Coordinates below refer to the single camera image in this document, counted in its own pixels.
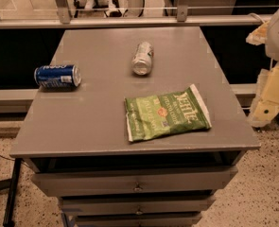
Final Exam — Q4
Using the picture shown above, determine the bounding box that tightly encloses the black floor stand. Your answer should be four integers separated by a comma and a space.
0, 159, 22, 227

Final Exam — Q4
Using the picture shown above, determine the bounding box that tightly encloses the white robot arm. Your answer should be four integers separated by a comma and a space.
246, 9, 279, 128

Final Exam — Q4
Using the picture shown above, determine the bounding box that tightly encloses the blue pepsi can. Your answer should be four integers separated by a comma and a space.
34, 64, 81, 88

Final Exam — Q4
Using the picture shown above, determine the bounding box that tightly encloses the metal glass railing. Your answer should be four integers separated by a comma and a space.
0, 0, 271, 29

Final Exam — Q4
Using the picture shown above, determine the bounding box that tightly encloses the grey drawer cabinet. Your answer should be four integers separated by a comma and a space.
11, 27, 258, 227

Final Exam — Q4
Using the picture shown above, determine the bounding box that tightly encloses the black office chair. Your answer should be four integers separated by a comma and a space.
74, 0, 122, 17

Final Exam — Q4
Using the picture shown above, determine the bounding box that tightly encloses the green kettle chips bag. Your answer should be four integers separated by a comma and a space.
125, 84, 212, 142

